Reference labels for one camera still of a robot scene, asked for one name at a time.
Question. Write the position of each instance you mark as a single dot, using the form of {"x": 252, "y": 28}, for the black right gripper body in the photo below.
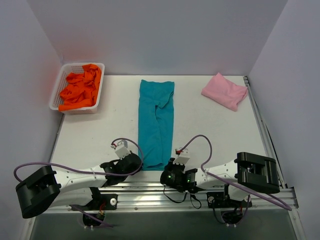
{"x": 167, "y": 176}

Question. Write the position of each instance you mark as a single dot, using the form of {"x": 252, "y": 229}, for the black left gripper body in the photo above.
{"x": 135, "y": 161}

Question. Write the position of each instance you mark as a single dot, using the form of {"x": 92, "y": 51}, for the teal t-shirt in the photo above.
{"x": 156, "y": 123}

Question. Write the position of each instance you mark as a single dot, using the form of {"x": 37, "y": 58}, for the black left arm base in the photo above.
{"x": 94, "y": 212}

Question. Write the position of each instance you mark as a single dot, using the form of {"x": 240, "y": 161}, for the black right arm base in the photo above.
{"x": 227, "y": 211}

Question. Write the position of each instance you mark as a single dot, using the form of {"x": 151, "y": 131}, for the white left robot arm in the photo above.
{"x": 47, "y": 188}

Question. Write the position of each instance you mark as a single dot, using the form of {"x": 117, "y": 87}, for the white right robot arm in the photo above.
{"x": 248, "y": 170}

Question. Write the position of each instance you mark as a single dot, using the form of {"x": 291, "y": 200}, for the orange crumpled t-shirt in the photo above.
{"x": 82, "y": 88}

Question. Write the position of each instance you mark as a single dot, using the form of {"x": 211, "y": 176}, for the pink folded t-shirt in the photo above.
{"x": 225, "y": 92}

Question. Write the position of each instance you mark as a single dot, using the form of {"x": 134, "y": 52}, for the white plastic basket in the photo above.
{"x": 61, "y": 83}

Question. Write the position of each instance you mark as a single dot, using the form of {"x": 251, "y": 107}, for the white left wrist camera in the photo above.
{"x": 121, "y": 149}

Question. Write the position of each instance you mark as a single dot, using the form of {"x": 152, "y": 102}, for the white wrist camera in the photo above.
{"x": 121, "y": 149}
{"x": 183, "y": 156}

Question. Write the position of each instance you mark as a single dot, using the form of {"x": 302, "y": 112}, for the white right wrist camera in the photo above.
{"x": 183, "y": 156}

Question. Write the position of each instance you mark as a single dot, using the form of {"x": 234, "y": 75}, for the aluminium front rail frame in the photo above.
{"x": 149, "y": 212}

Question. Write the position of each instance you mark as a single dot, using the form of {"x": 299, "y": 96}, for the aluminium side rail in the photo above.
{"x": 264, "y": 133}

